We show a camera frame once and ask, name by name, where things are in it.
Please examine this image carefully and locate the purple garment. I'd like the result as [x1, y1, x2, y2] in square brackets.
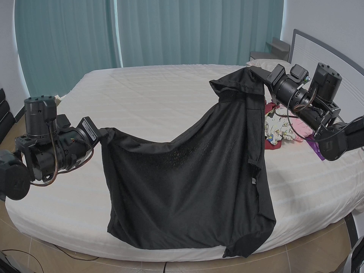
[307, 138, 325, 161]

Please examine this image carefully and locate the pink garment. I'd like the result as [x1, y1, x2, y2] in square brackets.
[289, 118, 313, 142]

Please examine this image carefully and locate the white printed garment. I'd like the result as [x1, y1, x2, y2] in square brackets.
[264, 111, 297, 146]

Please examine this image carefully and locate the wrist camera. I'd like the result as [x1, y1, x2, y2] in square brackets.
[57, 114, 72, 131]
[289, 64, 310, 83]

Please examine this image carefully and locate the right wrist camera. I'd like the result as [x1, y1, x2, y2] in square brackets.
[289, 64, 310, 83]

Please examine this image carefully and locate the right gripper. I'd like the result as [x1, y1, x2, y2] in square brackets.
[266, 64, 312, 106]

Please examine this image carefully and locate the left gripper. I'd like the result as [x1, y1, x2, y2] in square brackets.
[58, 117, 104, 171]

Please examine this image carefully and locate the grey bedside table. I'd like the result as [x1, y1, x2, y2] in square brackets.
[250, 37, 291, 61]

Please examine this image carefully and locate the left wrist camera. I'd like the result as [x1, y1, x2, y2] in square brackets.
[57, 114, 72, 131]

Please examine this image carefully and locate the bed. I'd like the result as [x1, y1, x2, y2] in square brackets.
[5, 29, 364, 262]

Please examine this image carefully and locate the blue-green curtain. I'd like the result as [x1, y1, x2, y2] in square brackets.
[115, 0, 286, 67]
[14, 0, 123, 97]

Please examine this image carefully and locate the cream pillow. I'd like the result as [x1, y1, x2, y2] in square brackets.
[246, 59, 293, 74]

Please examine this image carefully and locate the dark red garment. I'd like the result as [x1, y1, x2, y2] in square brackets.
[264, 101, 285, 151]

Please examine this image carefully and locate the black T-shirt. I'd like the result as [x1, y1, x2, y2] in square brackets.
[100, 67, 278, 259]

